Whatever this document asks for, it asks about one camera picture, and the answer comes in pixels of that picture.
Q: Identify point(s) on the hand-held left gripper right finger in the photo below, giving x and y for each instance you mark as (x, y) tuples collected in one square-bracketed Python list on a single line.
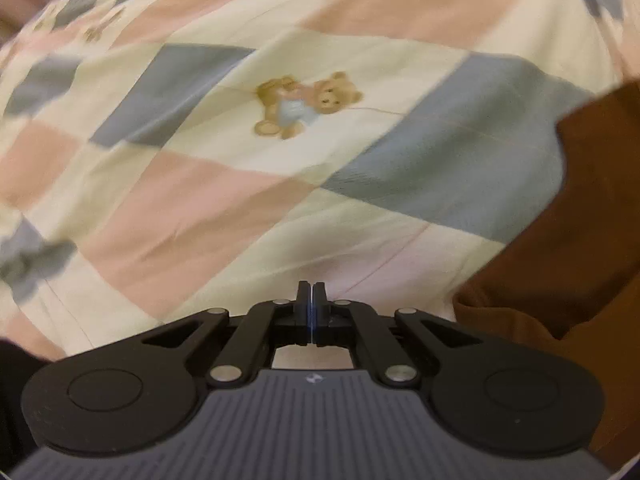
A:
[(319, 312)]

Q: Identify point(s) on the brown garment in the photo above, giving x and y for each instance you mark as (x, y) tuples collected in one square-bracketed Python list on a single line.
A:
[(580, 240)]

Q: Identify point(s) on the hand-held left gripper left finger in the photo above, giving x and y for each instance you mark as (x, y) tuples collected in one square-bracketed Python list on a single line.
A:
[(304, 312)]

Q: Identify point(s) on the checkered bear print quilt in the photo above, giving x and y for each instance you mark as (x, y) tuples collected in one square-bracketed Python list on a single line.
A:
[(280, 160)]

